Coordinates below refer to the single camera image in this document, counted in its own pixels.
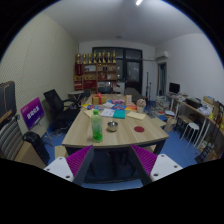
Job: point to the potted flower bouquet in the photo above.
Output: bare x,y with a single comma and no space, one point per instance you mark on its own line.
141,104

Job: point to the teal book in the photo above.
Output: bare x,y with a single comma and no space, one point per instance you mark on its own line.
119,114

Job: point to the white wall air conditioner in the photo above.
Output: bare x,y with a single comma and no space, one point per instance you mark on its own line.
162,56

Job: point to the long cluttered side desk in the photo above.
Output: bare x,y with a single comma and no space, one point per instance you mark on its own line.
196,111

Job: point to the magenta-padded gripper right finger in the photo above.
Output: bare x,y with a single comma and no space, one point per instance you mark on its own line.
145,160

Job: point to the black backpack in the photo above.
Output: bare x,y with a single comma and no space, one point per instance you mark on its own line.
35,145

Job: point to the black office chair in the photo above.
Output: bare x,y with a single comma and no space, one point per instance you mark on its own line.
60,111

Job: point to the gift box with red ribbon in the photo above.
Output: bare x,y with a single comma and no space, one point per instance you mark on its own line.
99,99

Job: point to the white round stool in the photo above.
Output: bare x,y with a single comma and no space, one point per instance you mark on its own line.
191,126

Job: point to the purple sign board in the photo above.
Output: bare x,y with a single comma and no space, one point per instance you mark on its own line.
32,112

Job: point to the yellow notepad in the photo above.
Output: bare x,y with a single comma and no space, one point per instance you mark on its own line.
136,115

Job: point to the black framed glass door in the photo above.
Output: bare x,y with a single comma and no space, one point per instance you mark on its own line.
133,70

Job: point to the ceiling light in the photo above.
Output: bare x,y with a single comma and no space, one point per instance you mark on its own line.
138,2

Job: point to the black tripod stand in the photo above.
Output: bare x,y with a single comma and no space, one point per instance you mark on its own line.
147,88

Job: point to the pale yellow paper pad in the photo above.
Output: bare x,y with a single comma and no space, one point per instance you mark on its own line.
88,113

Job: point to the black computer monitor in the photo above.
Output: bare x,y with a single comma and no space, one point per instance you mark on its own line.
174,88

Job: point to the green drink bottle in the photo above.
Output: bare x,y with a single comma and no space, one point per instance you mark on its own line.
97,128

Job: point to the orange standing card box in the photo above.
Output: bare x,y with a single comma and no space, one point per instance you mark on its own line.
128,99

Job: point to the flat round red coaster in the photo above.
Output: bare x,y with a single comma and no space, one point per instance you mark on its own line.
139,129

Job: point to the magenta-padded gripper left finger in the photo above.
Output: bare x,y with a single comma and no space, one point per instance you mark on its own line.
78,160

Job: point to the striped cushioned chair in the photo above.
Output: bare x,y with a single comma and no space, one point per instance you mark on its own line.
10,140

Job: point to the small metal cup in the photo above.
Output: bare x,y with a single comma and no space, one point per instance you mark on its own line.
112,126

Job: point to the blue patterned book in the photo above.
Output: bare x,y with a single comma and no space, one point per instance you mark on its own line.
118,107

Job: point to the white booklet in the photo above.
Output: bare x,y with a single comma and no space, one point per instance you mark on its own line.
107,112

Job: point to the orange book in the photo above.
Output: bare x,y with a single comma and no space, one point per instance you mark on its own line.
131,108

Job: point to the wooden shelf unit with trophies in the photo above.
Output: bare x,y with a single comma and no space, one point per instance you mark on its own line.
95,75

